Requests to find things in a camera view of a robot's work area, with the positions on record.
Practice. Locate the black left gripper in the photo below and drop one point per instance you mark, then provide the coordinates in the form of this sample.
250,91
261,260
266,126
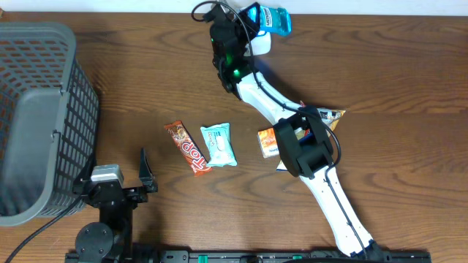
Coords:
138,196

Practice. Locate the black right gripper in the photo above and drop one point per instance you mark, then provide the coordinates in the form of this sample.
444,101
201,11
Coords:
253,25

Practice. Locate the teal mouthwash bottle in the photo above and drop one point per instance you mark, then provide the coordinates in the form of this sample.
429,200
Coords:
275,21

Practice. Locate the red snack package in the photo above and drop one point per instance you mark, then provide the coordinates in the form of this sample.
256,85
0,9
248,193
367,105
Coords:
188,148

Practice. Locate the light green wet wipes pack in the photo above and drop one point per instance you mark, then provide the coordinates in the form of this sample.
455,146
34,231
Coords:
217,140

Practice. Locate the orange tissue pack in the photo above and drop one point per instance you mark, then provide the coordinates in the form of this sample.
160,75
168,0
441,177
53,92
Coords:
267,142

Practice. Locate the yellow white snack bag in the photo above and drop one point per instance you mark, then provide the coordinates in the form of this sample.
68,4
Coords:
328,116

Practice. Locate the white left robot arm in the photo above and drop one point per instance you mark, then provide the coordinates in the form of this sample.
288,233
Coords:
110,238

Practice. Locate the white barcode scanner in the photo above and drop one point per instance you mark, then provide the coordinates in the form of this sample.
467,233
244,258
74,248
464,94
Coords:
261,44

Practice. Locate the dark grey plastic basket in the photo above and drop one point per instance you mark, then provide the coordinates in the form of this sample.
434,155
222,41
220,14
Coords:
49,120

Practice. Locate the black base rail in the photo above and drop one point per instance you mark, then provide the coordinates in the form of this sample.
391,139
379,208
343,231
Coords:
314,256

